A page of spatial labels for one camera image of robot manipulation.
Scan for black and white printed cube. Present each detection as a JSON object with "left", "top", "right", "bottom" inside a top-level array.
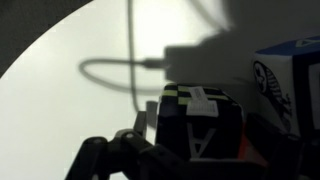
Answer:
[{"left": 155, "top": 83, "right": 245, "bottom": 162}]

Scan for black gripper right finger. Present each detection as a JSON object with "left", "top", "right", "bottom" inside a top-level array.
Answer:
[{"left": 244, "top": 112, "right": 320, "bottom": 180}]

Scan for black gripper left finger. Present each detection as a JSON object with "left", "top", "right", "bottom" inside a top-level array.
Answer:
[{"left": 64, "top": 110, "right": 191, "bottom": 180}]

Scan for blue and white printed cube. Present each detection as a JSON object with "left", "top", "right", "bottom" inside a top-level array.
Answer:
[{"left": 250, "top": 34, "right": 320, "bottom": 139}]

